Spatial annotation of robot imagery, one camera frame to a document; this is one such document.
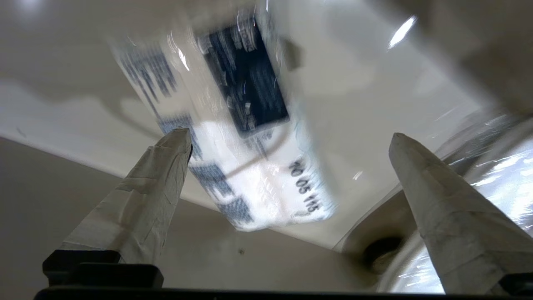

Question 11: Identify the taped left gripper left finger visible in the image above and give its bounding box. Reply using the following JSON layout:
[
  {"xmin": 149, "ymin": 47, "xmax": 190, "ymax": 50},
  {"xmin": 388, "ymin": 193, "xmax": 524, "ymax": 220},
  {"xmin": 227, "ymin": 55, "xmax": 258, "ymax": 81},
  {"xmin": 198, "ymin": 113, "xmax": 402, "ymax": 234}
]
[{"xmin": 42, "ymin": 128, "xmax": 193, "ymax": 288}]

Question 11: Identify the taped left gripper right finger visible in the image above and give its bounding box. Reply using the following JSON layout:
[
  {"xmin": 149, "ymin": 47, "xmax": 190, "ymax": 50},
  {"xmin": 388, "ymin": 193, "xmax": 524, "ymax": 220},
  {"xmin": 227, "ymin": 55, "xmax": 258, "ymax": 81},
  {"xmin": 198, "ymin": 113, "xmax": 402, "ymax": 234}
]
[{"xmin": 388, "ymin": 132, "xmax": 533, "ymax": 295}]

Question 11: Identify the white blue tissue pack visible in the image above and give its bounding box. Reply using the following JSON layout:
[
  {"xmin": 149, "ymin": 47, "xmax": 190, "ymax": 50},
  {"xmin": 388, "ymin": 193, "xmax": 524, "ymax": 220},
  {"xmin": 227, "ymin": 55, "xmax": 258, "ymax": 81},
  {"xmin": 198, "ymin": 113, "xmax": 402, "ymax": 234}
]
[{"xmin": 109, "ymin": 8, "xmax": 337, "ymax": 233}]

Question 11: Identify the white cabinet drawer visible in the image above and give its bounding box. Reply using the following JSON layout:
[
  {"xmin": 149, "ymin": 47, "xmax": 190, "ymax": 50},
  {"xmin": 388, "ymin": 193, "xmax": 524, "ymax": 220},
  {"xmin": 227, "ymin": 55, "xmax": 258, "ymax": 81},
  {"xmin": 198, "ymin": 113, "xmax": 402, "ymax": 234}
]
[{"xmin": 0, "ymin": 0, "xmax": 533, "ymax": 293}]

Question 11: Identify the white plastic-wrapped slipper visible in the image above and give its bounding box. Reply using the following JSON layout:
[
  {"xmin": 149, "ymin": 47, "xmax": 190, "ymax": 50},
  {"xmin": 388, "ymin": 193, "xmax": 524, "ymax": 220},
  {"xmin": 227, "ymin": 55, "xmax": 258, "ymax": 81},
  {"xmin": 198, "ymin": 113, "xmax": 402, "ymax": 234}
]
[{"xmin": 333, "ymin": 110, "xmax": 533, "ymax": 294}]

